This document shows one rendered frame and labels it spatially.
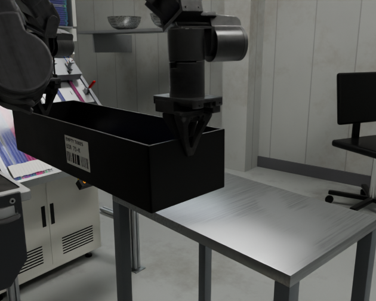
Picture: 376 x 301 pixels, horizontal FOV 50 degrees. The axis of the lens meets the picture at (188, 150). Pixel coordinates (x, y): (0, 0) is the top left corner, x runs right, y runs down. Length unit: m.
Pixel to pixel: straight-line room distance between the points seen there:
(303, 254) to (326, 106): 3.20
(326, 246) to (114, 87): 5.02
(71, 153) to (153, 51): 4.47
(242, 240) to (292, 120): 3.30
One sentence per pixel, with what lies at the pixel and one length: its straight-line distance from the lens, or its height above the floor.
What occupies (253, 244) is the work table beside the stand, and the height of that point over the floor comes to 0.80.
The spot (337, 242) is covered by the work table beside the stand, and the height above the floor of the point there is 0.80.
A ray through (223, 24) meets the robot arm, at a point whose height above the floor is 1.31.
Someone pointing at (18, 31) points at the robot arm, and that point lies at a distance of 0.54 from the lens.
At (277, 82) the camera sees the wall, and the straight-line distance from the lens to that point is 4.30.
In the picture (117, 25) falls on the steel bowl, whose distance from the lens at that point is 4.78.
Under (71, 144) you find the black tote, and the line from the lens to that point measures 0.84.
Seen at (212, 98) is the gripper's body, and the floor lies 1.19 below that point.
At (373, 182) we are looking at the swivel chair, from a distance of 3.50.
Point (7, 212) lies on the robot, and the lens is 0.70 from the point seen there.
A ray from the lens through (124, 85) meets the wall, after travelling 5.69.
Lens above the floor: 1.27
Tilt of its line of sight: 14 degrees down
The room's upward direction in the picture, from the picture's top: straight up
